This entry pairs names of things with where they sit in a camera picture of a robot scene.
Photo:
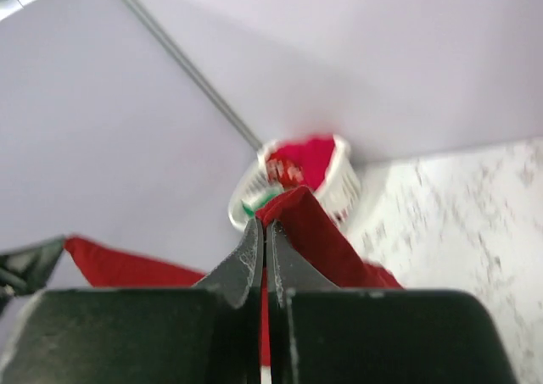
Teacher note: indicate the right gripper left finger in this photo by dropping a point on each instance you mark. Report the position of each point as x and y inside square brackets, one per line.
[237, 278]

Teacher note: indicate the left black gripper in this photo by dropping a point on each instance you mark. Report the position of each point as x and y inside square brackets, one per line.
[27, 270]

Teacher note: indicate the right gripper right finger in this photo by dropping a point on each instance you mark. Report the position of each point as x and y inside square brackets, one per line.
[288, 270]

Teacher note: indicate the dark red t shirt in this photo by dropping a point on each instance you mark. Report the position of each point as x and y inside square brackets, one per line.
[158, 325]

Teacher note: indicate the green shirt in basket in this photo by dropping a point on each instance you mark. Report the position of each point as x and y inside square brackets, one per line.
[258, 199]

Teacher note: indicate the white laundry basket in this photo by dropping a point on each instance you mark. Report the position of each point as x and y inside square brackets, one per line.
[338, 194]

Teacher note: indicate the red printed shirt in basket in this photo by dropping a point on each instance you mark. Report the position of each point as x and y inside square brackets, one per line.
[284, 172]

